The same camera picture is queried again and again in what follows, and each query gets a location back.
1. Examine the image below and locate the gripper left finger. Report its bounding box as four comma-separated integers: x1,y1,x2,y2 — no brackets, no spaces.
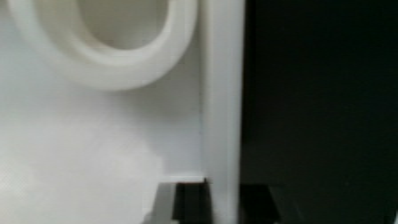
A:
173,180,214,224

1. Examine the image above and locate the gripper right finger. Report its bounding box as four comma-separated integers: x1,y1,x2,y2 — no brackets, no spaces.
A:
241,185,280,224

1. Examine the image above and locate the white square tabletop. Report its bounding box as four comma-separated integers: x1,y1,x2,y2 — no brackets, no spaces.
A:
0,0,246,224

